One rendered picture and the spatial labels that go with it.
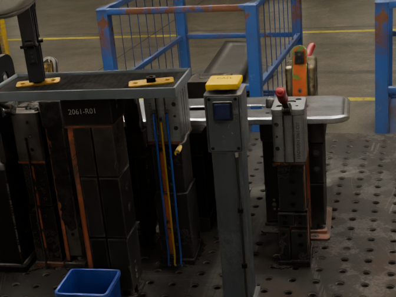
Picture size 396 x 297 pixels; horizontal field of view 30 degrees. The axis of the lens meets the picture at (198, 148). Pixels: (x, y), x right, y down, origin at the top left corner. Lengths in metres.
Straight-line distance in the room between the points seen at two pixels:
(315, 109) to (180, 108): 0.33
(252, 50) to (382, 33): 0.59
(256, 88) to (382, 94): 0.58
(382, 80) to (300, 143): 1.88
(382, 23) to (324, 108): 1.66
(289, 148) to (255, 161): 0.70
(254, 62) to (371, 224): 1.79
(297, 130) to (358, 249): 0.35
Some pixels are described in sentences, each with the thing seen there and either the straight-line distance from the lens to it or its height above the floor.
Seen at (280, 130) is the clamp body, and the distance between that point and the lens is 1.51.
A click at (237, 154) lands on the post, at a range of 1.37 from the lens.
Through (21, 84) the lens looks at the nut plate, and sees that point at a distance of 1.48.
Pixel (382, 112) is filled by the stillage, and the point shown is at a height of 0.45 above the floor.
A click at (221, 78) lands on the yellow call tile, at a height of 1.16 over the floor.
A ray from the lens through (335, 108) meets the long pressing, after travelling 1.69.
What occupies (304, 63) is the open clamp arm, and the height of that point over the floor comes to 1.07.
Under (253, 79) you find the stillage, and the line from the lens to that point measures 3.50.
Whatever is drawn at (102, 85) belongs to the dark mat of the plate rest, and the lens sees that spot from 1.40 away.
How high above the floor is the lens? 1.51
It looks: 20 degrees down
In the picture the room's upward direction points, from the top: 5 degrees counter-clockwise
